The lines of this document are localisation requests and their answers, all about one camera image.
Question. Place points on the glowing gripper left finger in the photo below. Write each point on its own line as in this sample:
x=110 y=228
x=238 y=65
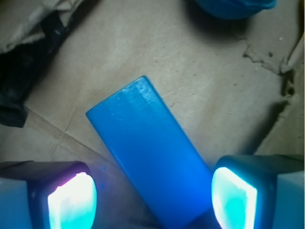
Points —
x=47 y=195

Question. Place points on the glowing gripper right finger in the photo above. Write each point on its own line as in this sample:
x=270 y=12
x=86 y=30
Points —
x=259 y=192

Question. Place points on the blue rectangular block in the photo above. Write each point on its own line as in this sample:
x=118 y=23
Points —
x=154 y=152

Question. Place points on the blue dimpled ball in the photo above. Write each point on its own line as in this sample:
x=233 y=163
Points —
x=235 y=9

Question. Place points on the brown paper bag bin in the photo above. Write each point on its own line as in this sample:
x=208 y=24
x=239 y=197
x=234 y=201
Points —
x=225 y=102

